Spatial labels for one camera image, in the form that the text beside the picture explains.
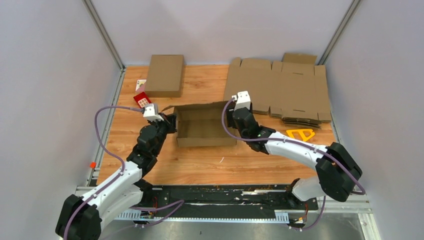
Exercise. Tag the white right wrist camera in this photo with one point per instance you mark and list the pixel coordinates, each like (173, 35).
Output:
(242, 100)

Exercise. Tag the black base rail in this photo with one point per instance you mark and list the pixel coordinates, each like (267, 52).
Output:
(226, 202)

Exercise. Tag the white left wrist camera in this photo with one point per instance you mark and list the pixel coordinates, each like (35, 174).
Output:
(151, 113)

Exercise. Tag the yellow plastic triangle block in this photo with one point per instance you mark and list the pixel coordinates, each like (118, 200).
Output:
(304, 134)

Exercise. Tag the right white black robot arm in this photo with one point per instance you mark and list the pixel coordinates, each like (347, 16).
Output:
(337, 173)

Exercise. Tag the red plastic window block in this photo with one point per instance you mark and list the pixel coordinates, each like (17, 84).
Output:
(142, 99)

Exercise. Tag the brown cardboard box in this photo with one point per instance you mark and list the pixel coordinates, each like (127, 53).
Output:
(200, 125)
(165, 76)

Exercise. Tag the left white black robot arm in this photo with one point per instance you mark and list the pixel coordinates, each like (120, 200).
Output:
(85, 217)

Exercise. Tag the stack of flat cardboard sheets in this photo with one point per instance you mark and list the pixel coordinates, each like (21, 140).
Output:
(292, 88)

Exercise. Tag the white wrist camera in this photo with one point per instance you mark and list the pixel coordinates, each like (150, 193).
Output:
(151, 113)
(242, 100)

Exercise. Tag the playing card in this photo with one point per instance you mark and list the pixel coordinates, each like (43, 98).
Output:
(140, 85)

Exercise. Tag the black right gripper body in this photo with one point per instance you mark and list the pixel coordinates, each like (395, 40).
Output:
(243, 136)

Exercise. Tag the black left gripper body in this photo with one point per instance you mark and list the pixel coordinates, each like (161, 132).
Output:
(161, 127)

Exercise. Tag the closed brown cardboard box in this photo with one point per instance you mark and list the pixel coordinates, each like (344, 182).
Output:
(165, 76)

